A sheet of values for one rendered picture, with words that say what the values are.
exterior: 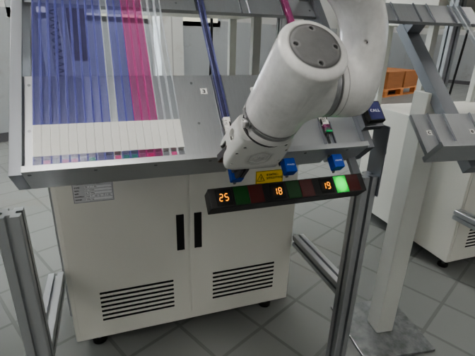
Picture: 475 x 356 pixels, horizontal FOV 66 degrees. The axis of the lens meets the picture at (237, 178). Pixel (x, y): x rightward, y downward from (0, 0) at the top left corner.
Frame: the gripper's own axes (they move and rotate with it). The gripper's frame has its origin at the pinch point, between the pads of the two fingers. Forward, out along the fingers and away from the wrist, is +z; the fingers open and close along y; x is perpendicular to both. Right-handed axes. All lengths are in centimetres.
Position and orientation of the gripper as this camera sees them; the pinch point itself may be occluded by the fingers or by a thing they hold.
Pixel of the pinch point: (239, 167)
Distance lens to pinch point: 67.2
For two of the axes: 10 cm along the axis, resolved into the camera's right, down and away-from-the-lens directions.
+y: 9.5, -0.9, 3.1
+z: -2.5, 3.9, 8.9
